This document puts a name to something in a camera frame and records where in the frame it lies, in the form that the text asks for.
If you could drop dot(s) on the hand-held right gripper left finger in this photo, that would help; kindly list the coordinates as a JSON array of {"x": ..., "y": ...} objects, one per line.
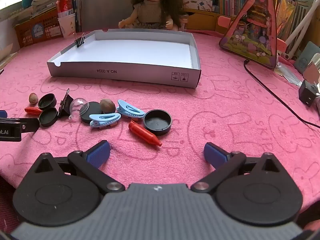
[{"x": 98, "y": 153}]

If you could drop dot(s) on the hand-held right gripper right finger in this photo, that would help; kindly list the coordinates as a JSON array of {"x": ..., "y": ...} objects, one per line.
[{"x": 215, "y": 155}]

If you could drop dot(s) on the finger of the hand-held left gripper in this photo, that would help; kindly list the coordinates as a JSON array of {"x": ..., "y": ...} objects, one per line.
[
  {"x": 30, "y": 125},
  {"x": 2, "y": 113}
]

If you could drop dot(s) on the red pointed pen cap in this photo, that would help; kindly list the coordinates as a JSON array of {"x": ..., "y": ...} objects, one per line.
[
  {"x": 145, "y": 133},
  {"x": 32, "y": 110}
]

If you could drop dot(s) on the small brown nut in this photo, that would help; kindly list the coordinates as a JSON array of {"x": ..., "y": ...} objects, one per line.
[{"x": 33, "y": 98}]

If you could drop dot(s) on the light blue hair clip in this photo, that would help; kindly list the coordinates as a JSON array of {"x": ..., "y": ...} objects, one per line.
[
  {"x": 105, "y": 120},
  {"x": 130, "y": 108}
]

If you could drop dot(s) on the black binder clip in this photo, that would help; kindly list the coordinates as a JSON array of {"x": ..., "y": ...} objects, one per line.
[
  {"x": 80, "y": 42},
  {"x": 65, "y": 105}
]

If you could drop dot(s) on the large brown walnut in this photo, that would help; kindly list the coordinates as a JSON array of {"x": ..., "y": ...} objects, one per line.
[{"x": 107, "y": 106}]

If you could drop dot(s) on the clear plastic dome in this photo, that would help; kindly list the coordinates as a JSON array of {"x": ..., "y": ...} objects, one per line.
[{"x": 78, "y": 106}]

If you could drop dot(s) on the large black round cap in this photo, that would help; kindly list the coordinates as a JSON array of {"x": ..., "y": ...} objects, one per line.
[{"x": 157, "y": 122}]

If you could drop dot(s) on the white cardboard box tray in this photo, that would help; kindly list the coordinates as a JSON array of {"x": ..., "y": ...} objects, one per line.
[{"x": 140, "y": 52}]

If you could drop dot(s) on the pink rabbit-print towel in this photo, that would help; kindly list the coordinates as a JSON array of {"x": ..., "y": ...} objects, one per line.
[{"x": 225, "y": 120}]

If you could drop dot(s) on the thin book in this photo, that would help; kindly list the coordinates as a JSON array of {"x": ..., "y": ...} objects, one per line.
[{"x": 8, "y": 56}]

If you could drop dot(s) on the orange plastic basket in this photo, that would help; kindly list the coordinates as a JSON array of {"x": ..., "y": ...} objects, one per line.
[{"x": 30, "y": 31}]

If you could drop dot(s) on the white paper cup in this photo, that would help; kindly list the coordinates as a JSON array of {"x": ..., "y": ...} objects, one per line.
[{"x": 67, "y": 26}]

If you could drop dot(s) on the black power adapter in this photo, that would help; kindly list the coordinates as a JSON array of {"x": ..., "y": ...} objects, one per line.
[{"x": 307, "y": 93}]

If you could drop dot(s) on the red drink can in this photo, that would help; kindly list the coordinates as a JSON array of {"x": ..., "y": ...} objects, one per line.
[{"x": 64, "y": 5}]

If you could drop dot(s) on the blue upright books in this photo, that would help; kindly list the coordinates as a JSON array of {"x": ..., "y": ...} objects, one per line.
[{"x": 75, "y": 5}]

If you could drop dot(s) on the pink triangular toy house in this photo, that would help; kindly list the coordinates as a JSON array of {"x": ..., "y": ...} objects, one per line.
[{"x": 252, "y": 30}]

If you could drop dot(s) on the blue-grey card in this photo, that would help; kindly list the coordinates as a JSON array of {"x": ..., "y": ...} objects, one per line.
[{"x": 306, "y": 57}]

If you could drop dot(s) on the yellow wooden drawer shelf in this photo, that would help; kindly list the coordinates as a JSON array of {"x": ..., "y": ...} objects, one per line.
[{"x": 205, "y": 21}]

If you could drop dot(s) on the small brown-lidded jar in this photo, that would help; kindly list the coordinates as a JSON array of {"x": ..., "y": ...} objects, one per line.
[{"x": 183, "y": 23}]

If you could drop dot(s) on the grey translucent panel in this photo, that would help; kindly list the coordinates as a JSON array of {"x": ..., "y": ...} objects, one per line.
[{"x": 107, "y": 2}]

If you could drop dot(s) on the long-haired baby doll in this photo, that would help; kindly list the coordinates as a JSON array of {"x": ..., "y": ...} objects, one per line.
[{"x": 150, "y": 10}]

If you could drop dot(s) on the white tube frame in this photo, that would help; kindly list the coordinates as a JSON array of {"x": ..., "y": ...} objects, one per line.
[{"x": 300, "y": 27}]

